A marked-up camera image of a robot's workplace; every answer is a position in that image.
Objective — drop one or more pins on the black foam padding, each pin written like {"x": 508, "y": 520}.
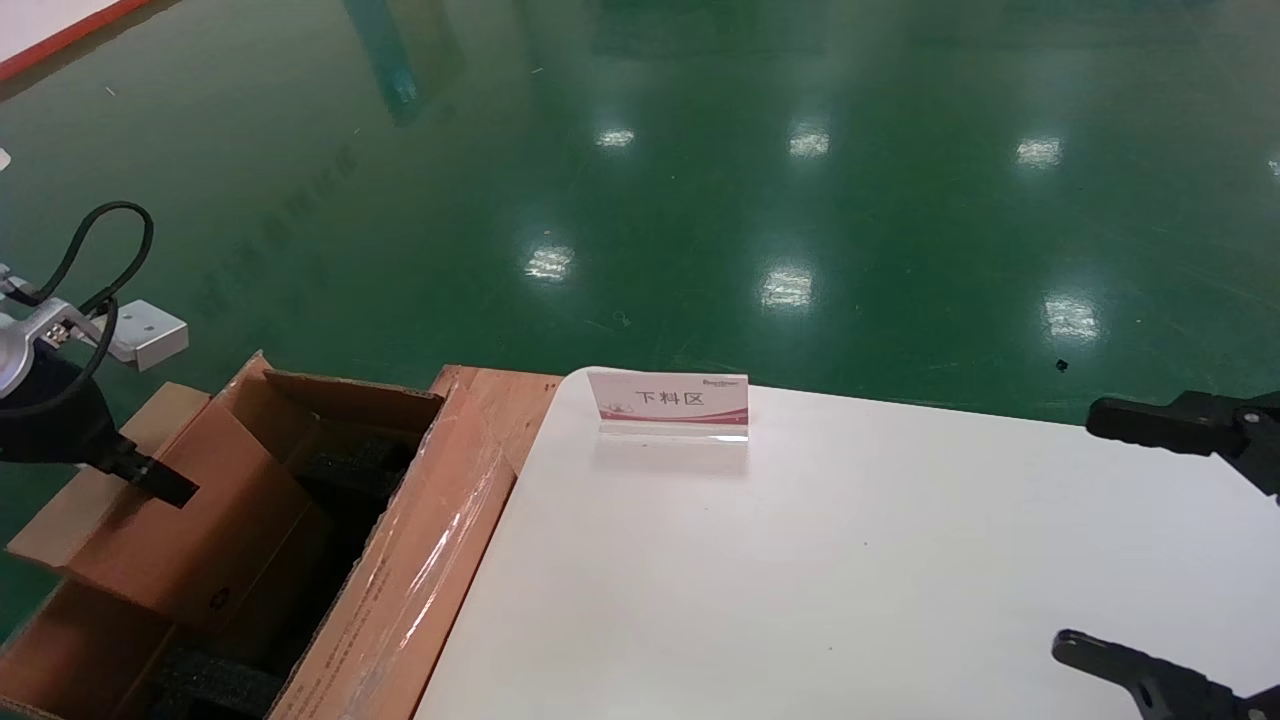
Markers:
{"x": 350, "y": 468}
{"x": 215, "y": 685}

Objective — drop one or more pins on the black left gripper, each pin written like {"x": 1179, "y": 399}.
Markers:
{"x": 50, "y": 420}

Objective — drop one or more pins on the large cardboard box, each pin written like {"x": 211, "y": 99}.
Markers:
{"x": 430, "y": 560}

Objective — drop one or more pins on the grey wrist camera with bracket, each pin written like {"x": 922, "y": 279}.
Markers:
{"x": 145, "y": 335}

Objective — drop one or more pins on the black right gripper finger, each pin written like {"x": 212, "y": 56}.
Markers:
{"x": 1150, "y": 425}
{"x": 1150, "y": 682}

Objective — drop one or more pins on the acrylic sign with Chinese text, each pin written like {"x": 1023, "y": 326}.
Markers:
{"x": 670, "y": 400}

